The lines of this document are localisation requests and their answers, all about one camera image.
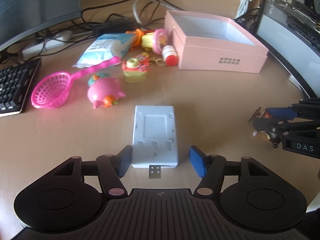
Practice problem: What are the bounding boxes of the black keyboard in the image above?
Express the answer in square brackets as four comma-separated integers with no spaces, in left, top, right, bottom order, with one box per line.
[0,59,42,117]

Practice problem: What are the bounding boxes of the orange toy cup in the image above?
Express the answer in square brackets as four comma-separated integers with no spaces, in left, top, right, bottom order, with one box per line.
[125,29,154,49]

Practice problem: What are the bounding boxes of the white power strip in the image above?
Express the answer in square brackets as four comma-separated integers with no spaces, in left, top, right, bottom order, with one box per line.
[22,30,72,58]

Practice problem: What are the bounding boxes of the grey looped cable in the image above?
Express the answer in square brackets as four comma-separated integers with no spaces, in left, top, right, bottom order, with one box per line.
[132,0,186,26]

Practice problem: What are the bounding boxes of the black power adapter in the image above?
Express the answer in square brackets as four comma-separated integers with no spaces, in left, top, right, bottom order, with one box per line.
[92,18,135,37]

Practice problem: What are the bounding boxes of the white USB charger block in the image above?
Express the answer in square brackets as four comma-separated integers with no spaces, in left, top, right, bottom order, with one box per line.
[132,105,178,179]

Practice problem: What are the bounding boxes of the yellow red toy camera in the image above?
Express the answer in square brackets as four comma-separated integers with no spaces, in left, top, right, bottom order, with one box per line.
[121,52,150,83]

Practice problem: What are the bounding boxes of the white bottle red cap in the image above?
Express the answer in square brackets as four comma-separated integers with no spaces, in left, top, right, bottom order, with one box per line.
[162,45,178,66]

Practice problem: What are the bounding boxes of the blue white tissue packet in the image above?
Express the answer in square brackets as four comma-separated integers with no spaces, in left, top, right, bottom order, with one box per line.
[73,33,136,68]

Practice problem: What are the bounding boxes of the pink cardboard box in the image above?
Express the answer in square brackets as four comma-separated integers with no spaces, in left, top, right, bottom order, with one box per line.
[164,10,268,74]

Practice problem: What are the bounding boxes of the computer case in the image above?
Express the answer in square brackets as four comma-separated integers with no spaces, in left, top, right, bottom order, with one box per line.
[254,0,319,98]

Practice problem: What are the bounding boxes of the pink pig toy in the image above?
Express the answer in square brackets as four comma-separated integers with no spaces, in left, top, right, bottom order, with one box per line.
[87,73,126,109]

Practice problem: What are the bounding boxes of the black curved monitor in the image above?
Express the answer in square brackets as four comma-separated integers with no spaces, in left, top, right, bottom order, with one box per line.
[1,0,82,50]

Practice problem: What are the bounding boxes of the pink plastic basket scoop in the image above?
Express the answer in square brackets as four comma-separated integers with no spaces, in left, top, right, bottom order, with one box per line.
[30,56,120,109]

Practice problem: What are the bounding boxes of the pink yellow round toy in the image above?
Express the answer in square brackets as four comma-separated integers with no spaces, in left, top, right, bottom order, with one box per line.
[141,29,168,55]

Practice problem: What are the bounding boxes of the small red figure keychain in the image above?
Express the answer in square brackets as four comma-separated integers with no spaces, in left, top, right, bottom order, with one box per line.
[248,107,271,139]

